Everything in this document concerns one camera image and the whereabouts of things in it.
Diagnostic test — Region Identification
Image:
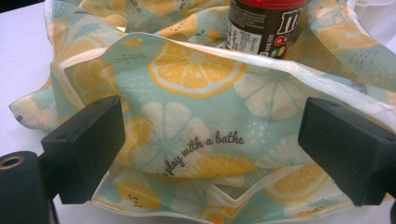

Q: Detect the dark brown candy jar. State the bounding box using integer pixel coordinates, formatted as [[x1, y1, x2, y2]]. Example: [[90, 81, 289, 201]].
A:
[[225, 0, 307, 60]]

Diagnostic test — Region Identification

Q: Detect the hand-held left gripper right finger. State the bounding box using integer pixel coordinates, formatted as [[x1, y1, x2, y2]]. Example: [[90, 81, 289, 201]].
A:
[[297, 96, 396, 207]]

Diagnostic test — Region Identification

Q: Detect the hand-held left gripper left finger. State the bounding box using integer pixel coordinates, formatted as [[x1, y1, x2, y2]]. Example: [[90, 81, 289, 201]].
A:
[[40, 94, 127, 205]]

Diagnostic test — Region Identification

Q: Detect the lemon print cloth bag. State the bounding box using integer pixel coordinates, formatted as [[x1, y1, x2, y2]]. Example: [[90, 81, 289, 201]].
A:
[[8, 0, 396, 224]]

